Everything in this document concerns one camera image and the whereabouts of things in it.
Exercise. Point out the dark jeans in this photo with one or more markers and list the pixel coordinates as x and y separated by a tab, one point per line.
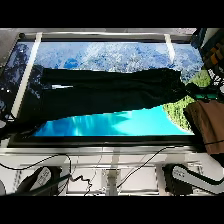
116	93

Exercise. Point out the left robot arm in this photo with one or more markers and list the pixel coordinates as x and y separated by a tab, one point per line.
40	176

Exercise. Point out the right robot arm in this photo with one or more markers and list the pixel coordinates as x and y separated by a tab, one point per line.
186	175

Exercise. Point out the heap of clothes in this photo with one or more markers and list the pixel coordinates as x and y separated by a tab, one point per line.
213	50

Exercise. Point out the brown garment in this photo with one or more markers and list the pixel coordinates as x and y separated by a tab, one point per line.
208	123

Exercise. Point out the dark blue garment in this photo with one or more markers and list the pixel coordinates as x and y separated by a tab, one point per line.
198	37

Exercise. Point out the silver frame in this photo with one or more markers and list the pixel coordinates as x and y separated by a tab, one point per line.
112	173

